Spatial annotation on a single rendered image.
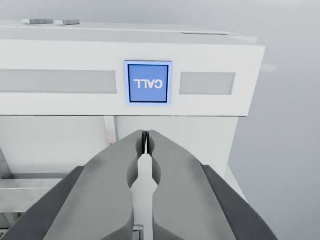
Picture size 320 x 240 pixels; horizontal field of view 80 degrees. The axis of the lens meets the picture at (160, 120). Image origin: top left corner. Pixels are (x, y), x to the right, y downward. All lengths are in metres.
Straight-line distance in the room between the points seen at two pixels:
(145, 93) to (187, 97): 0.06
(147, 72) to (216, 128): 0.27
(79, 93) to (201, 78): 0.16
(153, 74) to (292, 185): 2.01
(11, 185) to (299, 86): 1.56
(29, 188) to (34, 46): 0.34
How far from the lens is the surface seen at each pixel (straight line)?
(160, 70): 0.24
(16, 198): 0.57
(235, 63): 0.26
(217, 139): 0.48
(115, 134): 0.42
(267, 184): 2.03
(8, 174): 0.61
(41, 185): 0.53
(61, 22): 0.62
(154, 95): 0.25
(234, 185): 0.97
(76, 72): 0.26
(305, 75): 1.59
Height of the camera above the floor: 1.20
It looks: 62 degrees down
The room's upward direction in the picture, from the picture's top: 175 degrees clockwise
